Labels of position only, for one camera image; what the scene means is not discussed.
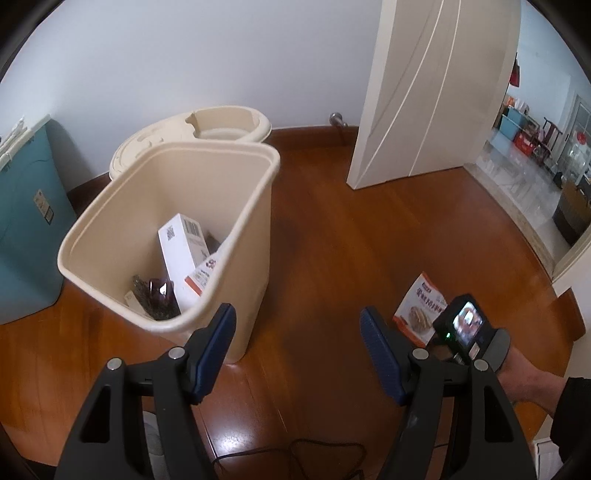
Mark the left white slipper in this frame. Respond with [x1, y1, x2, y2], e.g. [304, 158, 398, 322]
[142, 411, 170, 480]

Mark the black bristle hair brush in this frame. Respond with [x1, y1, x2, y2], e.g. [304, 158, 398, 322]
[132, 275, 180, 321]

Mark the beige square trash bin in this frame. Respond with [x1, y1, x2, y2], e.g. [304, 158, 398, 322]
[57, 141, 280, 363]

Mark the orange snack packet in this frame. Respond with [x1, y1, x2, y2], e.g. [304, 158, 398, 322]
[393, 272, 448, 348]
[184, 251, 221, 296]

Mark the cream round lidded bucket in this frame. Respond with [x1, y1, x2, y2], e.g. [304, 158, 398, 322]
[108, 105, 271, 180]

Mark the wooden chair in hallway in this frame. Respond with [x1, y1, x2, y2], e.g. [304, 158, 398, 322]
[532, 117, 563, 166]

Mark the right forearm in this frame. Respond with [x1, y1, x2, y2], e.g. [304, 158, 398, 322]
[497, 348, 567, 417]

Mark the metal door stopper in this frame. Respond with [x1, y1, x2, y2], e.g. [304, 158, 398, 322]
[329, 112, 348, 128]

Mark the white bedroom door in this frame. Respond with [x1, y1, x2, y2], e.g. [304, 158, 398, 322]
[346, 0, 521, 190]

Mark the red crate in hallway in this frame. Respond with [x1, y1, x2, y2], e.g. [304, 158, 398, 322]
[514, 131, 538, 156]

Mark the teal bin in hallway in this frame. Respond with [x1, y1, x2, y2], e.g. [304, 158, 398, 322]
[499, 114, 522, 142]

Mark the teal storage box white lid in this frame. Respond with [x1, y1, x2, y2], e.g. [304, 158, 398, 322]
[1, 116, 76, 324]

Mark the long white carton box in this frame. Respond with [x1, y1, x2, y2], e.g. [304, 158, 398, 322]
[158, 214, 209, 313]

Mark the camera with lit screen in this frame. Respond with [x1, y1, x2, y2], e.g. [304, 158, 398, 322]
[433, 294, 485, 363]

